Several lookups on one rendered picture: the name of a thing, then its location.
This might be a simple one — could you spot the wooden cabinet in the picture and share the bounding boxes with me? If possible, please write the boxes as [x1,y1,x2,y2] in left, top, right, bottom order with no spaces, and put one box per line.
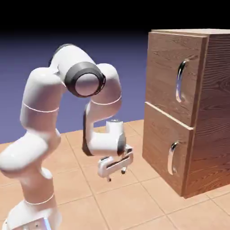
[142,28,230,199]

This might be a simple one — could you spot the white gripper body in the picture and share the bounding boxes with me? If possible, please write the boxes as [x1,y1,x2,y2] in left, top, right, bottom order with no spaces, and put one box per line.
[97,150,134,178]

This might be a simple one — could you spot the long curved metal handle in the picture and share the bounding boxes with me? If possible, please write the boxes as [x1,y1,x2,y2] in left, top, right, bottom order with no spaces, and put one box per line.
[175,59,190,103]

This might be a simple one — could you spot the short curved metal handle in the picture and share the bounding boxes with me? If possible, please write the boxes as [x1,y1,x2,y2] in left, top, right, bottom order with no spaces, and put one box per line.
[167,141,180,176]

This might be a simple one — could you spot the large wooden cabinet door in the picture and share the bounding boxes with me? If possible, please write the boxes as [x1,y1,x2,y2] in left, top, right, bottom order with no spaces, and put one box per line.
[145,31,209,128]

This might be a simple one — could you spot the small wooden cabinet door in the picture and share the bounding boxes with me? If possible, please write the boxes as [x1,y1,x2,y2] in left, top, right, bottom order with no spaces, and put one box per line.
[142,102,194,197]

